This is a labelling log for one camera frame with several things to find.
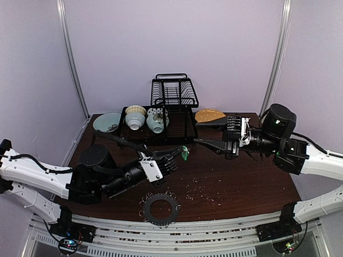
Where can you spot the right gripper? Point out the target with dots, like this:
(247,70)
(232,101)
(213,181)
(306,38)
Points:
(233,137)

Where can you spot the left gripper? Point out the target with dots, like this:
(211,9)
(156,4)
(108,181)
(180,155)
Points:
(165,158)

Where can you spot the black wire dish rack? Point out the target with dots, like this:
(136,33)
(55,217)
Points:
(169,118)

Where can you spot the metal keyring disc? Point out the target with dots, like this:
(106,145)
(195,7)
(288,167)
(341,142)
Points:
(160,209)

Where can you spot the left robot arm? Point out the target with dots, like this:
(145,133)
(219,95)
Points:
(95,175)

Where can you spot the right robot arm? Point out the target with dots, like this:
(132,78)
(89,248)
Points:
(292,152)

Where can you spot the yellow dotted plate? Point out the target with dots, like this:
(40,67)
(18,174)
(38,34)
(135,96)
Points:
(208,115)

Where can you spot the green floral bowl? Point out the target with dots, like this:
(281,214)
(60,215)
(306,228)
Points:
(155,123)

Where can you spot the white black dotted bowl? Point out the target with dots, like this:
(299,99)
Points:
(155,111)

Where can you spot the light blue striped bowl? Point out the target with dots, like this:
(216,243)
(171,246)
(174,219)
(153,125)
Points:
(135,120)

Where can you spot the yellow checked bowl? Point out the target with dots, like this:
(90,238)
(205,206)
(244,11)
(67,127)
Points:
(135,108)

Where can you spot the light blue ceramic plate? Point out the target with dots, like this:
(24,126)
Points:
(107,122)

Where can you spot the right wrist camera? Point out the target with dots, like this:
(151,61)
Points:
(245,136)

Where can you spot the aluminium front rail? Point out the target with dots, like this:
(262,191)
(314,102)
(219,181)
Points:
(232,237)

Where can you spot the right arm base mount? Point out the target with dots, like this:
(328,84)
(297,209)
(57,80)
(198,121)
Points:
(278,229)

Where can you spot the right aluminium frame post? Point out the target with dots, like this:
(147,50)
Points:
(279,54)

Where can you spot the aluminium frame post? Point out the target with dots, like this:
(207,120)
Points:
(70,56)
(279,54)

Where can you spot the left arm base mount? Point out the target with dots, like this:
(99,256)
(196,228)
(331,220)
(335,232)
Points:
(73,230)

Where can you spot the left aluminium frame post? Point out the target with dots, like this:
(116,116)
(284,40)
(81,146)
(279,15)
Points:
(70,56)

